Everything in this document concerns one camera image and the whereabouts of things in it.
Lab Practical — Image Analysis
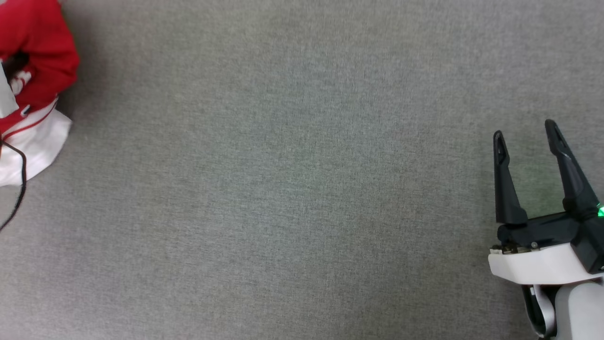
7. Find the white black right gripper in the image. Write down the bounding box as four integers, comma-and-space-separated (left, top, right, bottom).
488, 119, 604, 286

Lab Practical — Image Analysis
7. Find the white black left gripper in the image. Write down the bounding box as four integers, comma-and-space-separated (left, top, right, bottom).
0, 61, 20, 119

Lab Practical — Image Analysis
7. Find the red and white garment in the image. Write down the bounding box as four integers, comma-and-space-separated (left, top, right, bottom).
0, 0, 80, 187

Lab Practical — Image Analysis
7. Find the grey fabric sofa seat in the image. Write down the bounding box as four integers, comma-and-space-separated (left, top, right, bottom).
0, 0, 604, 340

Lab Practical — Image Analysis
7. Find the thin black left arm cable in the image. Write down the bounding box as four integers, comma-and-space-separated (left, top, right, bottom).
0, 139, 27, 233

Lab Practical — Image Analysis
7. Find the black right arm cable loop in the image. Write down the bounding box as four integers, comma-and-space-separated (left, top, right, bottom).
521, 283, 558, 339

